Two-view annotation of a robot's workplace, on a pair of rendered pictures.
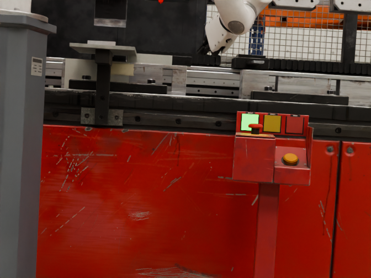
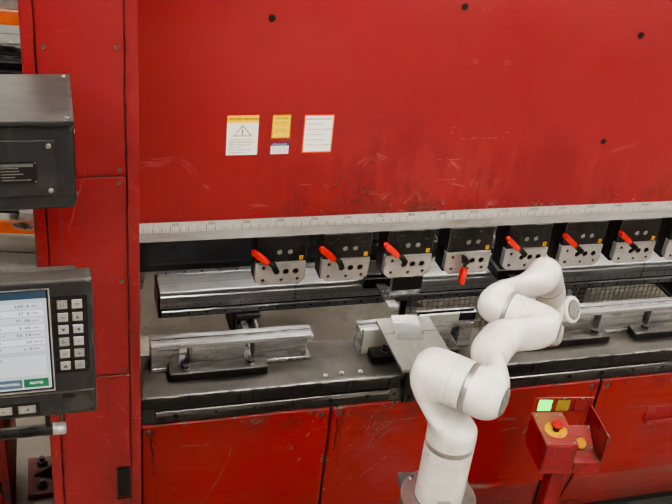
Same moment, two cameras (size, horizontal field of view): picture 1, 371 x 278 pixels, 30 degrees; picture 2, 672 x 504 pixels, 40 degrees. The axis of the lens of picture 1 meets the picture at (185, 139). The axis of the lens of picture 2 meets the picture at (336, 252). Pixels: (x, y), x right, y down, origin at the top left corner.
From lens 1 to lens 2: 2.16 m
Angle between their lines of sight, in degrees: 31
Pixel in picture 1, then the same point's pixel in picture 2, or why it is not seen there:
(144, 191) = not seen: hidden behind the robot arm
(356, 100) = (612, 327)
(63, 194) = (368, 451)
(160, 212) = not seen: hidden behind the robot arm
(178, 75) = (464, 330)
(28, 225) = not seen: outside the picture
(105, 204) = (403, 452)
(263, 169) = (565, 465)
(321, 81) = (585, 317)
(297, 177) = (590, 468)
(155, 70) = (444, 329)
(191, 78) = (451, 284)
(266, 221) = (555, 486)
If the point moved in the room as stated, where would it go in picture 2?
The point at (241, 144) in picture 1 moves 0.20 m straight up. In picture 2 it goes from (551, 451) to (565, 401)
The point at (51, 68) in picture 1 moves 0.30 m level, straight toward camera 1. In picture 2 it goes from (318, 293) to (355, 343)
